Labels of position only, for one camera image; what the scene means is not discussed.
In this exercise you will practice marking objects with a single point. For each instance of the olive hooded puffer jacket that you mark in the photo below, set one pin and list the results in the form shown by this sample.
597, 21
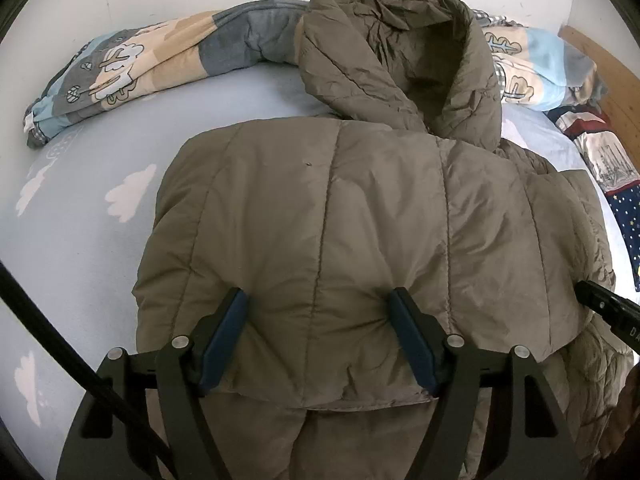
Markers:
350, 200

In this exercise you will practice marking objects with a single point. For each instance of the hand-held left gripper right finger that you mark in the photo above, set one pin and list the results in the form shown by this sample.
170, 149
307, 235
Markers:
410, 342

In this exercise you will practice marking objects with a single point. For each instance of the wooden headboard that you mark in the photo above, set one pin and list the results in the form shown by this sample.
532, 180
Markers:
620, 90

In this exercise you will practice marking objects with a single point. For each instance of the cartoon patchwork quilt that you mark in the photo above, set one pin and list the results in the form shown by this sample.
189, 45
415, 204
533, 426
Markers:
125, 70

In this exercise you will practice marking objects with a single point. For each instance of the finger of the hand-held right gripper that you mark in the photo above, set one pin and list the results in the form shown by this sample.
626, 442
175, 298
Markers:
592, 296

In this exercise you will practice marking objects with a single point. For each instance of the navy star printed pillow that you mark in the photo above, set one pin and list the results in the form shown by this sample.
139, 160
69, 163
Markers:
610, 155

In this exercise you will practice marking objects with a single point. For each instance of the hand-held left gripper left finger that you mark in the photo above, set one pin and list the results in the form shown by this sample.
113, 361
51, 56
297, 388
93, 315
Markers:
227, 340

